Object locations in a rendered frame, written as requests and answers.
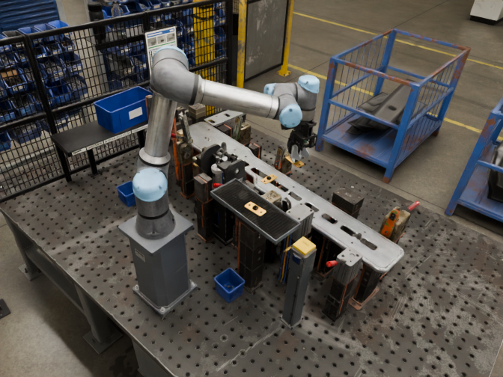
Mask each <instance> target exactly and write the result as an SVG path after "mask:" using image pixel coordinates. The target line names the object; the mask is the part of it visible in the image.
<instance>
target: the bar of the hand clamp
mask: <svg viewBox="0 0 503 377"><path fill-rule="evenodd" d="M187 117H190V113H189V112H186V114H183V113H181V114H179V118H178V120H180V123H181V127H182V130H183V137H187V141H188V140H189V139H190V138H191V135H190V131H189V125H188V121H187ZM187 141H185V142H187Z"/></svg>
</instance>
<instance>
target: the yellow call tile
mask: <svg viewBox="0 0 503 377"><path fill-rule="evenodd" d="M293 247H294V248H295V249H296V250H298V251H299V252H301V253H302V254H304V255H306V254H308V253H309V252H310V251H312V250H313V249H315V248H316V245H315V244H314V243H312V242H310V241H309V240H307V239H306V238H305V237H302V238H301V239H300V240H298V241H297V242H295V243H294V244H293Z"/></svg>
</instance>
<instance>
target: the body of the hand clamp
mask: <svg viewBox="0 0 503 377"><path fill-rule="evenodd" d="M192 157H193V154H192V144H188V142H185V141H183V140H182V141H178V142H177V160H178V162H179V163H180V176H181V179H180V188H181V191H182V192H181V193H180V194H181V195H182V196H183V197H184V198H185V199H187V198H189V197H191V196H193V195H195V192H194V190H195V188H194V180H193V178H192Z"/></svg>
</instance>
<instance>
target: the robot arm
mask: <svg viewBox="0 0 503 377"><path fill-rule="evenodd" d="M319 83H320V82H319V79H318V78H317V77H315V76H310V75H304V76H300V77H299V81H298V82H295V83H280V84H276V83H275V84H268V85H266V86H265V88H264V94H263V93H259V92H256V91H250V90H247V89H243V88H238V87H234V86H230V85H225V84H222V83H218V82H212V81H209V80H206V79H202V78H201V77H200V75H198V74H195V73H191V72H189V62H188V59H187V57H186V55H185V53H184V52H183V51H182V50H181V49H179V48H177V47H176V46H163V47H161V48H159V49H158V50H157V51H156V52H155V54H154V55H153V58H152V70H151V75H150V89H151V90H152V91H153V96H152V101H151V107H150V116H149V121H148V125H147V134H146V140H145V145H144V147H143V148H141V149H140V152H139V156H138V161H137V171H136V175H135V176H134V178H133V181H132V189H133V192H134V195H135V202H136V206H137V210H138V214H137V219H136V220H135V228H136V232H137V233H138V235H140V236H141V237H143V238H146V239H161V238H164V237H166V236H168V235H169V234H170V233H172V232H173V230H174V228H175V226H176V222H175V217H174V215H173V213H172V211H171V210H170V208H169V204H168V167H169V162H170V158H171V156H170V153H169V152H168V145H169V141H170V137H171V131H172V126H173V122H174V116H175V111H176V107H177V103H178V102H180V103H183V104H187V105H196V104H197V103H199V104H203V105H210V106H213V107H217V108H223V109H227V110H231V111H238V112H242V113H245V114H252V115H255V116H259V117H265V118H269V119H273V120H279V121H280V123H281V129H282V130H283V129H285V130H289V129H293V130H292V132H291V133H290V137H289V138H288V142H287V149H288V153H289V155H290V158H291V160H292V161H293V163H295V159H296V160H298V161H299V160H300V159H301V157H302V156H305V157H309V152H308V151H307V149H306V148H307V147H309V148H312V147H314V146H316V145H317V136H318V135H317V134H316V133H314V132H313V126H316V125H317V122H315V121H314V115H315V110H316V105H317V96H318V93H319ZM315 138H316V142H315V143H314V139H315Z"/></svg>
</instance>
